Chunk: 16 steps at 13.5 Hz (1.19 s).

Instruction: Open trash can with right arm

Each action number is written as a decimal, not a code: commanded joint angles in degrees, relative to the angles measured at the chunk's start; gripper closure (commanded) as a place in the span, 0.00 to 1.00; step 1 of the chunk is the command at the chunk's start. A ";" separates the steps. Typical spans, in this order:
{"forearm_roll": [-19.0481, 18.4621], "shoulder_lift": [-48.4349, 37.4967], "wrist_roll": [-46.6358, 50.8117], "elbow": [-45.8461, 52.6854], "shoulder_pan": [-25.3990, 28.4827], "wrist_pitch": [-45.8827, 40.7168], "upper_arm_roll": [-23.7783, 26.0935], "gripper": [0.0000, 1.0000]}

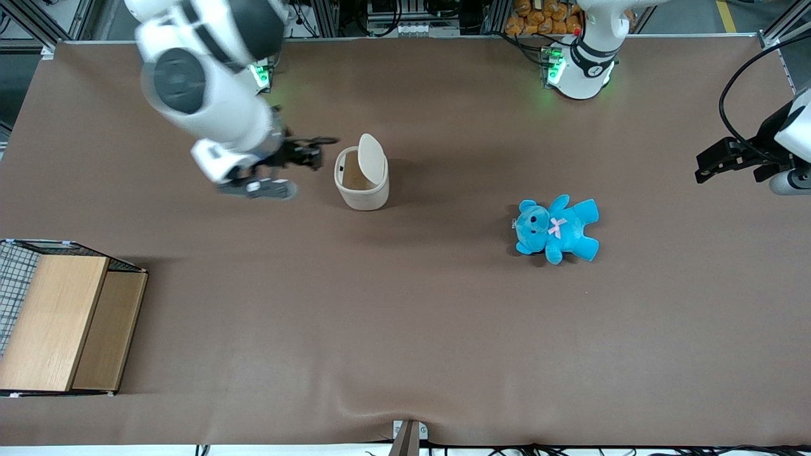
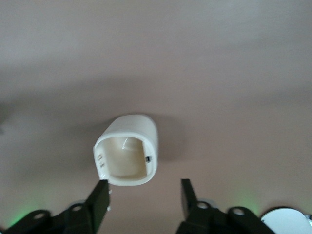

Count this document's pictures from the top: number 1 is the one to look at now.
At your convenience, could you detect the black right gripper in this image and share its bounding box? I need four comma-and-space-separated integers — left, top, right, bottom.
251, 129, 340, 183

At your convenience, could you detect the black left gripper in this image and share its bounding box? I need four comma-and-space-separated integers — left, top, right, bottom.
695, 100, 796, 185

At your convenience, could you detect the cream trash can lid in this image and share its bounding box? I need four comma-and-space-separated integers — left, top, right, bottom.
358, 133, 388, 186

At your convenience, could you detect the cream plastic trash can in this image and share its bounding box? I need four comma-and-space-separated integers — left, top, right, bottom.
334, 133, 391, 212

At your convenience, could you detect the white connector strip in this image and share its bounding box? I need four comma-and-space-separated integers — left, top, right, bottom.
394, 22, 461, 37

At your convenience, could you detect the blue teddy bear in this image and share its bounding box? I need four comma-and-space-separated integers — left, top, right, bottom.
512, 194, 600, 265

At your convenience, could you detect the brown table cover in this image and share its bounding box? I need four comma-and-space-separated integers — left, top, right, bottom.
0, 35, 811, 447

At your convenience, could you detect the orange goods pile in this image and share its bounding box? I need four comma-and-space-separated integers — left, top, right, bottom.
505, 0, 584, 36

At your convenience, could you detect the dark wooden board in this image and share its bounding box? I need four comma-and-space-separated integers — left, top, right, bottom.
72, 271, 148, 391

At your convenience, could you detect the light wooden board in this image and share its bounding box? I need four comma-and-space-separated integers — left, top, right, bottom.
0, 255, 110, 392

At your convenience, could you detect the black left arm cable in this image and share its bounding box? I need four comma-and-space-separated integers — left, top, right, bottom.
718, 35, 811, 160

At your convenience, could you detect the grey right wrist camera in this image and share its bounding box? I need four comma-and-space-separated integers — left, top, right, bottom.
217, 179, 299, 202

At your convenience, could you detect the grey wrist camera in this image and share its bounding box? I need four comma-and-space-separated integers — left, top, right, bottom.
769, 168, 811, 196
217, 179, 299, 202

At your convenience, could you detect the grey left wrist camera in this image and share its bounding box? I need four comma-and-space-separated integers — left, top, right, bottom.
769, 168, 811, 196

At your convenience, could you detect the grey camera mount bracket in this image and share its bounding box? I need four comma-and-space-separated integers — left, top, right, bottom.
388, 419, 429, 456

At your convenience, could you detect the black cable bundle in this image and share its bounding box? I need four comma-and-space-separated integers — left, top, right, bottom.
364, 443, 811, 456

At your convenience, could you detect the black wire mesh rack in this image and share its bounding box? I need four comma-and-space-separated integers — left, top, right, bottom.
0, 239, 150, 398

